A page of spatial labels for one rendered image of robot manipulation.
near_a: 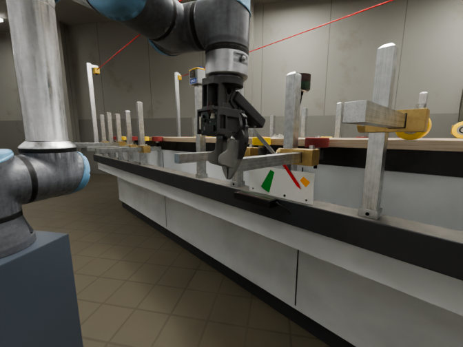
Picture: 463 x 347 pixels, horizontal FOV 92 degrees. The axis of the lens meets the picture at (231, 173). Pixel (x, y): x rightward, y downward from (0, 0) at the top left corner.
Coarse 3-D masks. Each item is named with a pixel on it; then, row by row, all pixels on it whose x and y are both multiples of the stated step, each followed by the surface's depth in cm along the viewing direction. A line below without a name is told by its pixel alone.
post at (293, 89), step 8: (296, 72) 69; (288, 80) 70; (296, 80) 69; (288, 88) 71; (296, 88) 70; (288, 96) 71; (296, 96) 70; (288, 104) 71; (296, 104) 71; (288, 112) 72; (296, 112) 71; (288, 120) 72; (296, 120) 72; (288, 128) 72; (296, 128) 72; (288, 136) 73; (296, 136) 73; (288, 144) 73; (296, 144) 74; (288, 168) 74; (296, 168) 75
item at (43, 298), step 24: (48, 240) 67; (0, 264) 54; (24, 264) 59; (48, 264) 66; (0, 288) 54; (24, 288) 59; (48, 288) 66; (72, 288) 74; (0, 312) 54; (24, 312) 60; (48, 312) 66; (72, 312) 74; (0, 336) 54; (24, 336) 60; (48, 336) 66; (72, 336) 74
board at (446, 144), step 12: (276, 144) 96; (300, 144) 87; (336, 144) 78; (348, 144) 75; (360, 144) 72; (396, 144) 65; (408, 144) 63; (420, 144) 61; (432, 144) 60; (444, 144) 58; (456, 144) 56
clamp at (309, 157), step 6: (276, 150) 76; (282, 150) 74; (288, 150) 72; (294, 150) 71; (300, 150) 69; (306, 150) 68; (312, 150) 67; (318, 150) 69; (306, 156) 68; (312, 156) 67; (318, 156) 70; (300, 162) 70; (306, 162) 68; (312, 162) 67; (318, 162) 70
